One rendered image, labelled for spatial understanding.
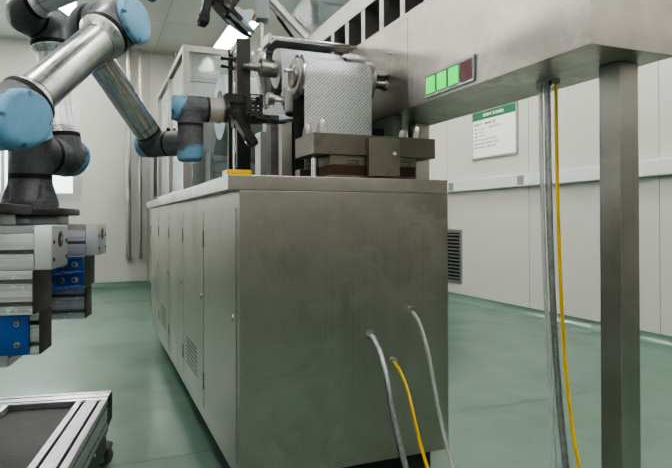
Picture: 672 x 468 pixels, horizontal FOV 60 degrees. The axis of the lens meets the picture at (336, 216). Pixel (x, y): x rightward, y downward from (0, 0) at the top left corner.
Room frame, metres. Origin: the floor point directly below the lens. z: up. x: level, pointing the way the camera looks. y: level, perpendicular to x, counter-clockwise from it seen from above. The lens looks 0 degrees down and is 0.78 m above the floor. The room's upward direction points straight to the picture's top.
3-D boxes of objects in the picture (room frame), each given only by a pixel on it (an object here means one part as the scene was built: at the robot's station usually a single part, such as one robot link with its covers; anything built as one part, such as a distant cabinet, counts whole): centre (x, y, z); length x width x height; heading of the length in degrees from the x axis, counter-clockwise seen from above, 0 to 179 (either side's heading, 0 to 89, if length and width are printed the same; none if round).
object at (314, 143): (1.78, -0.09, 1.00); 0.40 x 0.16 x 0.06; 113
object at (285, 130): (1.90, 0.18, 1.05); 0.06 x 0.05 x 0.31; 113
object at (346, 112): (1.88, -0.01, 1.11); 0.23 x 0.01 x 0.18; 113
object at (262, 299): (2.77, 0.44, 0.43); 2.52 x 0.64 x 0.86; 23
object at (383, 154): (1.70, -0.14, 0.96); 0.10 x 0.03 x 0.11; 113
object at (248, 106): (1.76, 0.28, 1.12); 0.12 x 0.08 x 0.09; 112
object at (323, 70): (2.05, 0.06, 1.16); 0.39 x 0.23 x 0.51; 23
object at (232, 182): (2.77, 0.46, 0.88); 2.52 x 0.66 x 0.04; 23
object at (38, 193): (1.68, 0.89, 0.87); 0.15 x 0.15 x 0.10
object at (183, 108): (1.70, 0.43, 1.11); 0.11 x 0.08 x 0.09; 112
